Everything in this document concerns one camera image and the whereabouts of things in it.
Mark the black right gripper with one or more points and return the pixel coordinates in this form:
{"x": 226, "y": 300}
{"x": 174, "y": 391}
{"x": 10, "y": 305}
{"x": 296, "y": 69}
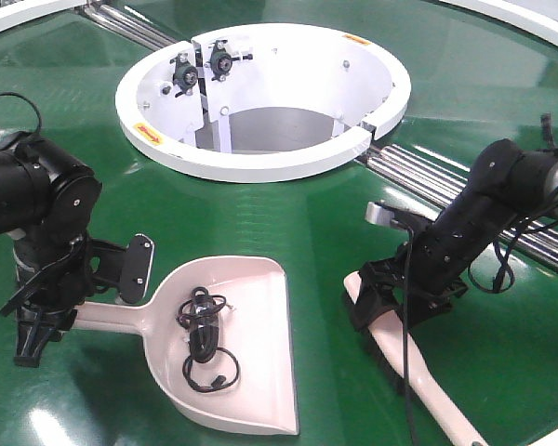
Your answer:
{"x": 371, "y": 294}

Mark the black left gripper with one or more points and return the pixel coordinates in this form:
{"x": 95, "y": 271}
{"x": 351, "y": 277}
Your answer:
{"x": 60, "y": 285}

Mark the pink hand brush black bristles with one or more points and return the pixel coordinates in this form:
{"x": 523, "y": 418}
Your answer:
{"x": 391, "y": 340}

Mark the pink plastic dustpan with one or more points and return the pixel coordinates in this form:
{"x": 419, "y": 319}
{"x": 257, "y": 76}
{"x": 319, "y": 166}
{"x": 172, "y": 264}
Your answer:
{"x": 254, "y": 339}

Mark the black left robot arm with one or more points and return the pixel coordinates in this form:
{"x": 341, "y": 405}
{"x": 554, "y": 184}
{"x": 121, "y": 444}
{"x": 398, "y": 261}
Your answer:
{"x": 46, "y": 200}

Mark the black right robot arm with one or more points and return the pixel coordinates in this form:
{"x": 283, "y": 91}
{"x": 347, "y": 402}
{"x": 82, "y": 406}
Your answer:
{"x": 507, "y": 189}

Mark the right steel roller set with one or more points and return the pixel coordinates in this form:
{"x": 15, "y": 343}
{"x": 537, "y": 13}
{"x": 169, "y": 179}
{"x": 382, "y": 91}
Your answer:
{"x": 438, "y": 180}

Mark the steel roller set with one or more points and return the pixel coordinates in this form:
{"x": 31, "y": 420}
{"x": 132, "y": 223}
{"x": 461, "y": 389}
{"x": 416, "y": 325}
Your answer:
{"x": 127, "y": 23}
{"x": 438, "y": 180}

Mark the white outer rim right segment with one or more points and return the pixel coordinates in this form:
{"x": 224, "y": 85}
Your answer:
{"x": 539, "y": 18}

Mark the white rim segment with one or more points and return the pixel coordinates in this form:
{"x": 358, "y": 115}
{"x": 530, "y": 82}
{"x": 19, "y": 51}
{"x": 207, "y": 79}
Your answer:
{"x": 23, "y": 11}
{"x": 539, "y": 18}

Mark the white outer rim left segment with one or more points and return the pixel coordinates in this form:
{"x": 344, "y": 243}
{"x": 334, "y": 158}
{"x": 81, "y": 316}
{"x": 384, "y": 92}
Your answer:
{"x": 23, "y": 11}

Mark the rear steel roller set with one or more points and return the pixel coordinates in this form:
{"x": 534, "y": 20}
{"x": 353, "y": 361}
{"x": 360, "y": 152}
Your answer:
{"x": 127, "y": 23}

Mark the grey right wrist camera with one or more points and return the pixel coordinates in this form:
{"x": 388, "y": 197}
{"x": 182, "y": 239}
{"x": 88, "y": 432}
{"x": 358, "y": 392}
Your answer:
{"x": 381, "y": 214}

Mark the right black bearing mount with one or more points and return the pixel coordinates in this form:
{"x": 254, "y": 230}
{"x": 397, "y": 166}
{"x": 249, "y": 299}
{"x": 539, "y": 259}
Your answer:
{"x": 221, "y": 60}

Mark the black bearing mount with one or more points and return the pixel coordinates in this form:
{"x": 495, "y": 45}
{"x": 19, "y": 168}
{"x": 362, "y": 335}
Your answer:
{"x": 221, "y": 60}
{"x": 185, "y": 75}

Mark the left black bearing mount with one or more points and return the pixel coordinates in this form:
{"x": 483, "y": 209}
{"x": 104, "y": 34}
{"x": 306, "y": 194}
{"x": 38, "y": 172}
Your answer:
{"x": 185, "y": 75}

